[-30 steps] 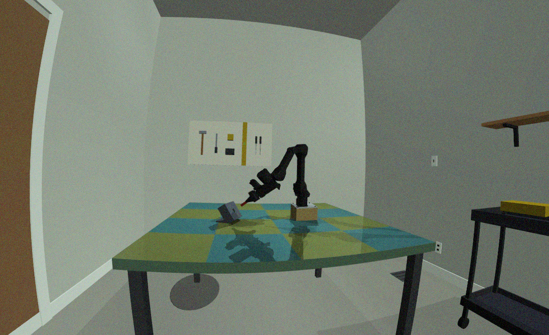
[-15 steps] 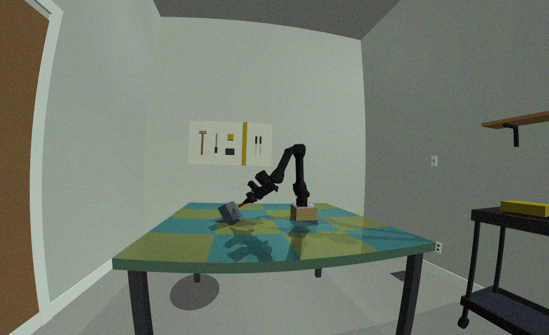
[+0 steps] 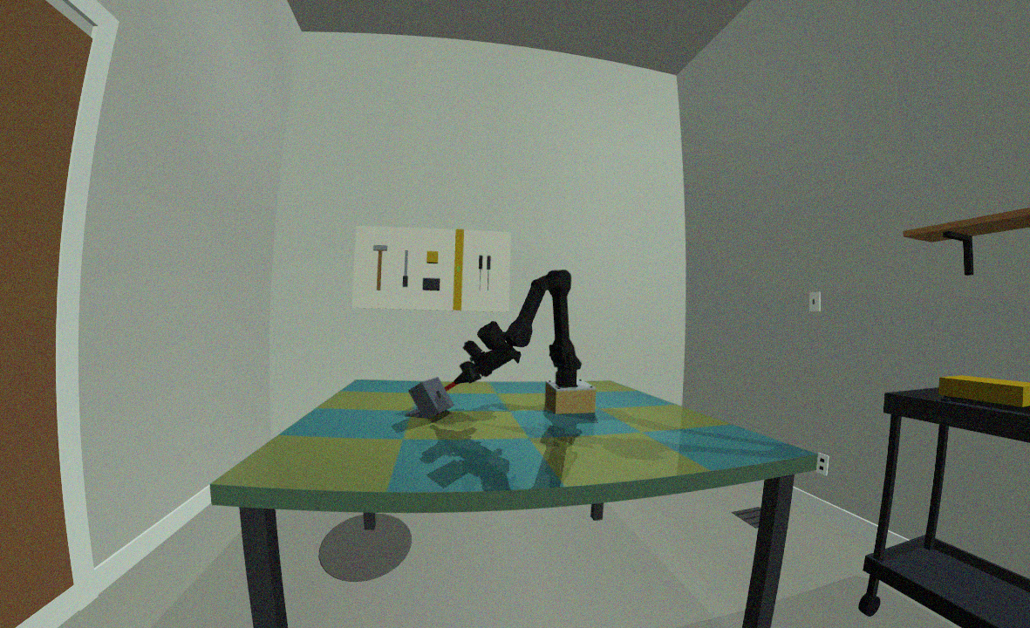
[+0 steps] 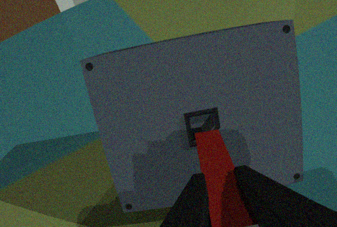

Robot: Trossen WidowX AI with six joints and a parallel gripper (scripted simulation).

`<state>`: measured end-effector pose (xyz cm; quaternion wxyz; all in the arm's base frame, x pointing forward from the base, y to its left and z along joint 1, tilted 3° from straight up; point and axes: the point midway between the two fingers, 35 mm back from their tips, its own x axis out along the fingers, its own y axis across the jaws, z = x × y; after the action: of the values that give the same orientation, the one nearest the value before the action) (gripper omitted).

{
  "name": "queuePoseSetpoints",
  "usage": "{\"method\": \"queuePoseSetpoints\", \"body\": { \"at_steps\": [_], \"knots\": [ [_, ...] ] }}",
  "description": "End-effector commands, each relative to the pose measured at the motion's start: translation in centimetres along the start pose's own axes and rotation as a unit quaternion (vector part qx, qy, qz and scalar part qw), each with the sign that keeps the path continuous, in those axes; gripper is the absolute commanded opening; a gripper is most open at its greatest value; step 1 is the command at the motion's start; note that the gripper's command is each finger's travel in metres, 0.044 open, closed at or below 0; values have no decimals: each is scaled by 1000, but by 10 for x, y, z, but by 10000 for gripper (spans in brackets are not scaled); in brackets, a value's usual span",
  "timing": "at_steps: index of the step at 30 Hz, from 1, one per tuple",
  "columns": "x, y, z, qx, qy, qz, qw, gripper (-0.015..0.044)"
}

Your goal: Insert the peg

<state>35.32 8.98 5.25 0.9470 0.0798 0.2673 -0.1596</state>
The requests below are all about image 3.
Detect grey square panel with hole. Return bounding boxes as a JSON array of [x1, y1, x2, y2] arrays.
[[406, 377, 454, 418]]

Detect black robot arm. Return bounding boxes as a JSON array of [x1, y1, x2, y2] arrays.
[[462, 270, 582, 387]]

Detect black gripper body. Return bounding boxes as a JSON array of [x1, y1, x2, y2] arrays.
[[460, 351, 499, 383]]

